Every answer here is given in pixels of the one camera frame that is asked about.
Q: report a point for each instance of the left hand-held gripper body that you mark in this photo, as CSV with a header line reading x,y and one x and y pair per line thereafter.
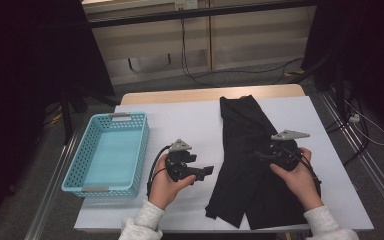
x,y
180,146

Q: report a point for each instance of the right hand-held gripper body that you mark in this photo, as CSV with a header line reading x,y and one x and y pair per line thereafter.
x,y
290,135

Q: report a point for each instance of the black pants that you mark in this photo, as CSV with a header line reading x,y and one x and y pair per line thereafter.
x,y
246,186

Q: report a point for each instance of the light blue plastic basket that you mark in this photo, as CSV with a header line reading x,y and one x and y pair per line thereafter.
x,y
110,156

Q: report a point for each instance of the person's left hand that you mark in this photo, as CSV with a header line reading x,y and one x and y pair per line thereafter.
x,y
163,190

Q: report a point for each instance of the person's right hand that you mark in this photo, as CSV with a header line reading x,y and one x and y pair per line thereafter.
x,y
301,186

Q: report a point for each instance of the white table cover sheet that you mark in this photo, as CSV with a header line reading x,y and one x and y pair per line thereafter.
x,y
313,113

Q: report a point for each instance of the wooden table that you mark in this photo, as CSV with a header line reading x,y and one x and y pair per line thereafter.
x,y
146,96

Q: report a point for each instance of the white power plug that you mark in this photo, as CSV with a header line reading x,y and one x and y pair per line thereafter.
x,y
354,118

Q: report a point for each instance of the black metal stand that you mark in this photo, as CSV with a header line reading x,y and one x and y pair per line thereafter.
x,y
338,86
67,120

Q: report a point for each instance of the beige wooden cabinet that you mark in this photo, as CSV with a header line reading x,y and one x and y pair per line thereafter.
x,y
246,40

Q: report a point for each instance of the narrow black curtain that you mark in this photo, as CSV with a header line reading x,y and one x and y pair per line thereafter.
x,y
373,50

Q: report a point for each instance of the black horizontal bar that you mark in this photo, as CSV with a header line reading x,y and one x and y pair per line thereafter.
x,y
196,13

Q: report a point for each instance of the wide black curtain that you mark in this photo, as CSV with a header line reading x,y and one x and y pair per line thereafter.
x,y
20,66

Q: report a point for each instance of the aluminium floor rail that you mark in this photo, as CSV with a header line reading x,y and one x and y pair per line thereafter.
x,y
51,190
373,170

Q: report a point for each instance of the white wall socket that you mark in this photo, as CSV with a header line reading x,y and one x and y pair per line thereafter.
x,y
186,4

